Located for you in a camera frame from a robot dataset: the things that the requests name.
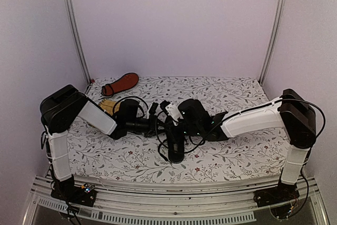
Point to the right aluminium frame post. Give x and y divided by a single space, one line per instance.
272 41

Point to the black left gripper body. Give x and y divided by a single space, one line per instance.
148 129

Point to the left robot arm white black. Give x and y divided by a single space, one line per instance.
59 111

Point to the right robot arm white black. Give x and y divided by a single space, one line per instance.
289 111

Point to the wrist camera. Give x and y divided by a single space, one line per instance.
153 108
172 111

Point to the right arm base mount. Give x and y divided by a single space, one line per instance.
274 195

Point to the black shoe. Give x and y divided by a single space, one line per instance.
175 148

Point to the woven bamboo tray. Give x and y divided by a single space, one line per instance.
109 106

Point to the front aluminium rail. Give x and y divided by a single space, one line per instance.
121 202

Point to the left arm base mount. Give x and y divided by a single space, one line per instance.
74 195

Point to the left aluminium frame post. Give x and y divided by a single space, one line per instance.
77 40

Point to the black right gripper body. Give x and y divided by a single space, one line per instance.
176 136

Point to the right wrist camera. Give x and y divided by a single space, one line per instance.
172 111

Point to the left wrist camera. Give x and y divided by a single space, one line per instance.
153 108

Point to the aluminium frame post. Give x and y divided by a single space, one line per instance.
272 41
77 40

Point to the black shoelace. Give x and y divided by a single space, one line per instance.
161 144

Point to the red-soled shoe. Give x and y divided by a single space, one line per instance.
124 83

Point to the floral tablecloth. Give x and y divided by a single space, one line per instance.
134 158

